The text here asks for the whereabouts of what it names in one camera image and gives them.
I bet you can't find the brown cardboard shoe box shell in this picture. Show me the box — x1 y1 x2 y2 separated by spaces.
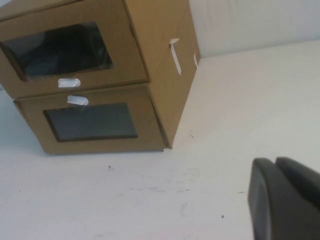
0 0 201 155

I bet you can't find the white plastic drawer handle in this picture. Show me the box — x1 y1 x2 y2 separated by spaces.
57 77 82 89
66 94 90 107

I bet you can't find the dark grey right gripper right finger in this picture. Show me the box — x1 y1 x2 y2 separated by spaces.
275 156 320 192

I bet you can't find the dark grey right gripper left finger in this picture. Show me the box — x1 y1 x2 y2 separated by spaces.
247 157 320 240

